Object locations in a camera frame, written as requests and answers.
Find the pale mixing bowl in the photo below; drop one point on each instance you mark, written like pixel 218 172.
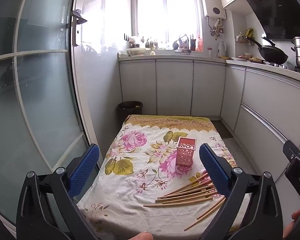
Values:
pixel 136 52

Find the wall spice rack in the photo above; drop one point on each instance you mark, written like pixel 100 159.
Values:
pixel 242 41

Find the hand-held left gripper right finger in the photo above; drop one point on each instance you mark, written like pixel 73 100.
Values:
pixel 213 170

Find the dark teapot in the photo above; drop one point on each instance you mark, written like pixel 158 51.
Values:
pixel 175 45

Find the plate of food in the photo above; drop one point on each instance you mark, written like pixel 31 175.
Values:
pixel 256 60

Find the orange bottle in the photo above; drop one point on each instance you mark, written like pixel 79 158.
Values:
pixel 200 45

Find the dark utensil holder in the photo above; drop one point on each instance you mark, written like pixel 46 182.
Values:
pixel 192 44

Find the white water heater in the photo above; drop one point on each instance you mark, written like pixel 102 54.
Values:
pixel 211 2

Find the white base cabinet with drawers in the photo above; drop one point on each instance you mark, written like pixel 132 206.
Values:
pixel 265 110

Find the floral printed cloth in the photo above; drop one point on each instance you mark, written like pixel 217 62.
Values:
pixel 130 200

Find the pink perforated chopstick holder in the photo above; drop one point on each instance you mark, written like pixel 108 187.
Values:
pixel 185 155

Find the person's right hand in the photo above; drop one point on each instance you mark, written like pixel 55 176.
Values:
pixel 296 215

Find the person's left hand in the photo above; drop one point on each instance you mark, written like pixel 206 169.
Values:
pixel 142 236

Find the yellow bag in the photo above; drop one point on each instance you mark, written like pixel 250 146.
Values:
pixel 249 32

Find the row of small ornaments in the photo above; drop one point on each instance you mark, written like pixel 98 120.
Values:
pixel 153 44

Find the water heater pipes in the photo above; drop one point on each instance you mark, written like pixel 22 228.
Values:
pixel 216 27

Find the bunch of wooden chopsticks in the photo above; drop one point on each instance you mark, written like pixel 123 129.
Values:
pixel 190 196

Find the white electric kettle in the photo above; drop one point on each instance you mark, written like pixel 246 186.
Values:
pixel 221 51

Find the black wok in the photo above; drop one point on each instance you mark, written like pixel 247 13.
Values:
pixel 275 55

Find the dark woven trash bin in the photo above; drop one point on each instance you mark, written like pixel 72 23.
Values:
pixel 126 112

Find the kitchen window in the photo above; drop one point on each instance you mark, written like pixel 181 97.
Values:
pixel 165 12

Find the white three-door base cabinet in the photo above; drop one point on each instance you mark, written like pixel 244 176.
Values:
pixel 173 87

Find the gas stove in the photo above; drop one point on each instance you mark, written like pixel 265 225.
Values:
pixel 290 68

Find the white kitchen countertop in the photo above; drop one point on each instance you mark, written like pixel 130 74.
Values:
pixel 170 56

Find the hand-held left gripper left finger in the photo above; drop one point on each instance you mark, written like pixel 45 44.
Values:
pixel 85 167

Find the black range hood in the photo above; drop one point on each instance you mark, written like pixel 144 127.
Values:
pixel 272 5

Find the small red-lid jar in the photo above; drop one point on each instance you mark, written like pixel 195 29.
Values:
pixel 209 53

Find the wooden rack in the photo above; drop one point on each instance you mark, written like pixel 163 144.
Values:
pixel 183 43

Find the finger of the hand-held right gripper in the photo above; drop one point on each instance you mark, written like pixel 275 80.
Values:
pixel 291 150

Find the frosted glass sliding door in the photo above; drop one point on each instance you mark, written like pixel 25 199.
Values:
pixel 40 92

